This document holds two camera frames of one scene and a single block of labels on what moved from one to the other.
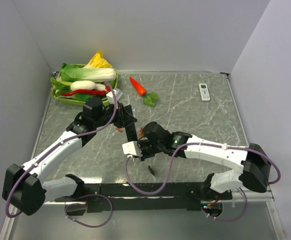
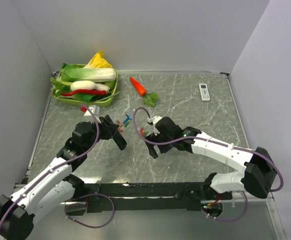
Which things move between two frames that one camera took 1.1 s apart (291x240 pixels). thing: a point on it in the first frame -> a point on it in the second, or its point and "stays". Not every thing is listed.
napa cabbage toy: (73, 73) stays
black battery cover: (151, 170) -> (179, 194)
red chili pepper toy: (85, 92) stays
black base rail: (185, 197) stays
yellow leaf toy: (98, 61) stays
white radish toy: (84, 84) stays
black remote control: (131, 132) -> (120, 140)
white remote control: (204, 92) stays
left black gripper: (123, 118) -> (108, 128)
